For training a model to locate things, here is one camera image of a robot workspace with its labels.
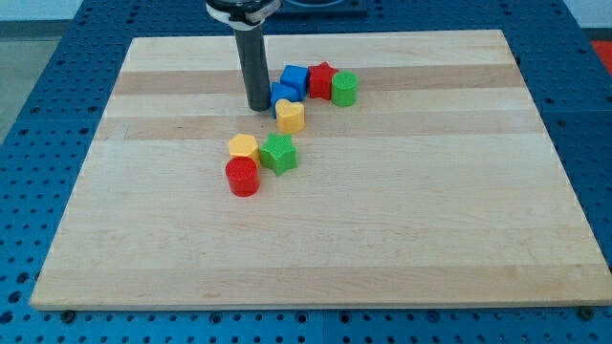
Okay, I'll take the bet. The blue triangle block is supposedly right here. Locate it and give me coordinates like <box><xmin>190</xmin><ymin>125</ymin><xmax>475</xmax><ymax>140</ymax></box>
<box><xmin>271</xmin><ymin>82</ymin><xmax>298</xmax><ymax>118</ymax></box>

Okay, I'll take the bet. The robot arm flange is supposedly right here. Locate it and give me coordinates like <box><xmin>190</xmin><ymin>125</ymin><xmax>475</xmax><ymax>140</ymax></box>
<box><xmin>205</xmin><ymin>0</ymin><xmax>282</xmax><ymax>31</ymax></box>

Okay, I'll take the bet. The green star block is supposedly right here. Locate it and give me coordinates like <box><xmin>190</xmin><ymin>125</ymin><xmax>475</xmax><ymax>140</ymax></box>
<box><xmin>259</xmin><ymin>133</ymin><xmax>297</xmax><ymax>176</ymax></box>

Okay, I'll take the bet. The yellow heart block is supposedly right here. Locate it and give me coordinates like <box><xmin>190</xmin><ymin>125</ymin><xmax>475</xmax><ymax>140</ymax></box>
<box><xmin>275</xmin><ymin>98</ymin><xmax>305</xmax><ymax>134</ymax></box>

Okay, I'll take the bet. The red cylinder block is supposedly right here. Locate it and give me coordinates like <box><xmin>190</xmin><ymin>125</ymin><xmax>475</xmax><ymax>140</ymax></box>
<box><xmin>225</xmin><ymin>157</ymin><xmax>260</xmax><ymax>197</ymax></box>

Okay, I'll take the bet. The yellow hexagon block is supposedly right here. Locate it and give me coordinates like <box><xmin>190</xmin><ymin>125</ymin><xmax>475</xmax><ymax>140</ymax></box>
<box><xmin>228</xmin><ymin>134</ymin><xmax>261</xmax><ymax>166</ymax></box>

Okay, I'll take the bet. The green cylinder block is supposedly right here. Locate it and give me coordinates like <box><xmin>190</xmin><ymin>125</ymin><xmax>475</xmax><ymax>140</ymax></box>
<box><xmin>331</xmin><ymin>71</ymin><xmax>359</xmax><ymax>107</ymax></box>

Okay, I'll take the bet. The blue cube block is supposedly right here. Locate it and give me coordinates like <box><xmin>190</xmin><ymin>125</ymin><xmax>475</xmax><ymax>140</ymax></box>
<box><xmin>280</xmin><ymin>65</ymin><xmax>309</xmax><ymax>100</ymax></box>

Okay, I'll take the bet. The red star block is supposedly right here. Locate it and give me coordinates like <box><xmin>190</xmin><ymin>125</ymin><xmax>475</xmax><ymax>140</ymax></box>
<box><xmin>308</xmin><ymin>62</ymin><xmax>339</xmax><ymax>100</ymax></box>

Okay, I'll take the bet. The wooden board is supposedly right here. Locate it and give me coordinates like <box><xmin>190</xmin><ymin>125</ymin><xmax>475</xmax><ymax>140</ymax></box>
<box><xmin>30</xmin><ymin>30</ymin><xmax>611</xmax><ymax>311</ymax></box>

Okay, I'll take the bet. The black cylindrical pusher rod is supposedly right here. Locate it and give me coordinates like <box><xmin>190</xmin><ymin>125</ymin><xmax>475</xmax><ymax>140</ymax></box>
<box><xmin>234</xmin><ymin>26</ymin><xmax>271</xmax><ymax>112</ymax></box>

